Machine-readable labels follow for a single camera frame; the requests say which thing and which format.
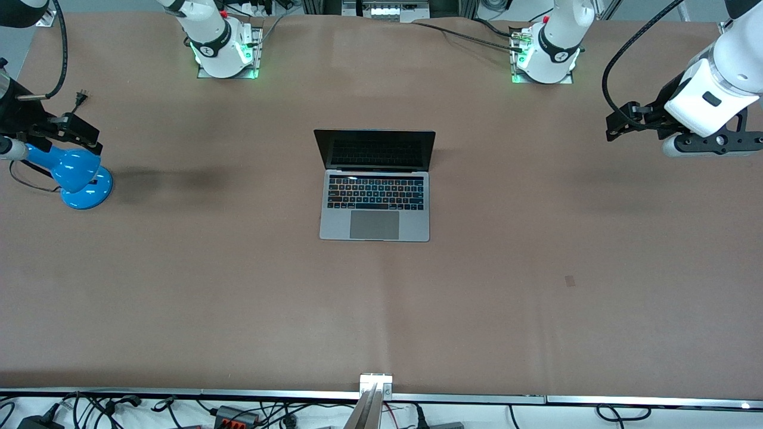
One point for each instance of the black box with orange plugs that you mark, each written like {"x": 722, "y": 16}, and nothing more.
{"x": 235, "y": 416}

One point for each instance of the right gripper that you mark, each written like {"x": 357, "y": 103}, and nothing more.
{"x": 18, "y": 112}

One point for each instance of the grey laptop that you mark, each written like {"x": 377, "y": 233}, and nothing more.
{"x": 374, "y": 226}

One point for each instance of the brown table cover mat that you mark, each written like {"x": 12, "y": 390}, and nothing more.
{"x": 179, "y": 298}

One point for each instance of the aluminium corner profile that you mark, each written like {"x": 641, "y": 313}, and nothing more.
{"x": 726, "y": 27}
{"x": 46, "y": 19}

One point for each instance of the black power adapter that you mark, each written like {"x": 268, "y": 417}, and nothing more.
{"x": 39, "y": 423}

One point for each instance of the aluminium table edge rail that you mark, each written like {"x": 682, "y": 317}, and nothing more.
{"x": 656, "y": 402}
{"x": 471, "y": 398}
{"x": 101, "y": 392}
{"x": 280, "y": 394}

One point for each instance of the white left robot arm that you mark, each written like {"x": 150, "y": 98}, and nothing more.
{"x": 557, "y": 36}

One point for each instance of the white power strip with plugs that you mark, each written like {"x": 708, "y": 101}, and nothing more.
{"x": 256, "y": 7}

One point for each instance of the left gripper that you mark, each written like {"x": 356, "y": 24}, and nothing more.
{"x": 654, "y": 112}

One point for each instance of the silver metal bracket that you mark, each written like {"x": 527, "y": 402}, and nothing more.
{"x": 384, "y": 381}

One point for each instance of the aluminium extrusion post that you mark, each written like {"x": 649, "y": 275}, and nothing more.
{"x": 365, "y": 414}

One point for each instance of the grey box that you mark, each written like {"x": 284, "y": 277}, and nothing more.
{"x": 447, "y": 425}

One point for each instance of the aluminium frame profile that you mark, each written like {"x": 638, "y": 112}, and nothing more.
{"x": 608, "y": 9}

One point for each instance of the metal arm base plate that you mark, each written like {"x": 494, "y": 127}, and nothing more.
{"x": 257, "y": 59}
{"x": 512, "y": 71}

